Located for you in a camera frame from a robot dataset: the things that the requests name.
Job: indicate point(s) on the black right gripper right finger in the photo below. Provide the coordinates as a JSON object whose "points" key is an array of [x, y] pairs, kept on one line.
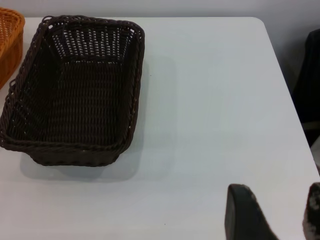
{"points": [[313, 215]]}

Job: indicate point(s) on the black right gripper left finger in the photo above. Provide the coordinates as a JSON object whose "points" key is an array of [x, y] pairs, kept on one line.
{"points": [[242, 215]]}

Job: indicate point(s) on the dark brown wicker basket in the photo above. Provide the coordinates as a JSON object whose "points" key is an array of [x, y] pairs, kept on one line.
{"points": [[75, 105]]}

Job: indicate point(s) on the orange wicker basket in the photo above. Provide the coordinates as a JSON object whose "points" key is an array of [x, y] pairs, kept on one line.
{"points": [[10, 45]]}

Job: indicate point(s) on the black object beside table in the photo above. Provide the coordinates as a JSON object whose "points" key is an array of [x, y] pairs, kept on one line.
{"points": [[310, 80]]}

